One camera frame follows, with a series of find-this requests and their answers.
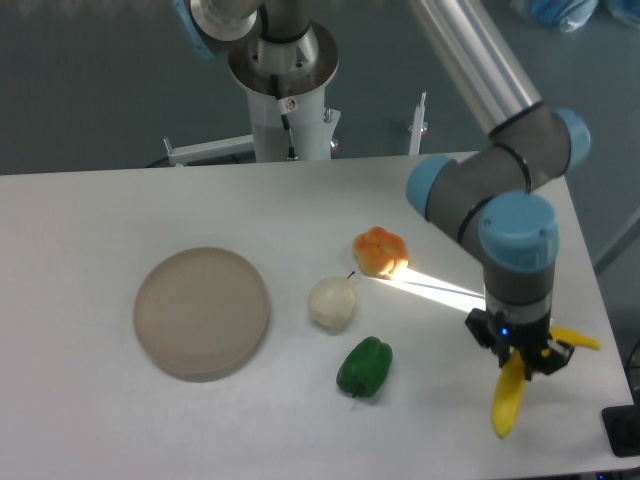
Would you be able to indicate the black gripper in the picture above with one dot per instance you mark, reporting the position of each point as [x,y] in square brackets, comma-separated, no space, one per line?
[498,333]

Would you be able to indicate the yellow banana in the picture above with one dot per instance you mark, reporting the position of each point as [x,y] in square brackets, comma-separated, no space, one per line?
[511,382]

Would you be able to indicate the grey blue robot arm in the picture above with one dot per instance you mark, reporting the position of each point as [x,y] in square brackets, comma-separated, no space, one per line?
[487,204]

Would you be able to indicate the black device at edge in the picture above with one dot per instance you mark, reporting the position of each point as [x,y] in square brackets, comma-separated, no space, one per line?
[622,429]

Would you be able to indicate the green bell pepper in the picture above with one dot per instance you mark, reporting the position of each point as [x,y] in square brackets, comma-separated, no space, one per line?
[365,369]

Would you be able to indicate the orange bell pepper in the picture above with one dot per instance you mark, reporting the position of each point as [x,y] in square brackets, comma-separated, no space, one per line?
[380,253]

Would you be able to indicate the white pear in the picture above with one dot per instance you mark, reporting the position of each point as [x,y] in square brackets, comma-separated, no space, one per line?
[331,302]

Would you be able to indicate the beige round plate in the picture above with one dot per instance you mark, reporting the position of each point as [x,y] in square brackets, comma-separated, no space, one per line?
[200,314]

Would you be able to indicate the blue plastic bag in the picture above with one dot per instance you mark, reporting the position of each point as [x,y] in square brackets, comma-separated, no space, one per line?
[625,11]
[564,16]

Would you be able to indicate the white frame post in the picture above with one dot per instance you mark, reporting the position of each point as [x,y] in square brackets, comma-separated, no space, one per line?
[418,126]

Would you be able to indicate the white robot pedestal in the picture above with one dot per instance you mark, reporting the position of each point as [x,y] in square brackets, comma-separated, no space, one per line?
[285,89]

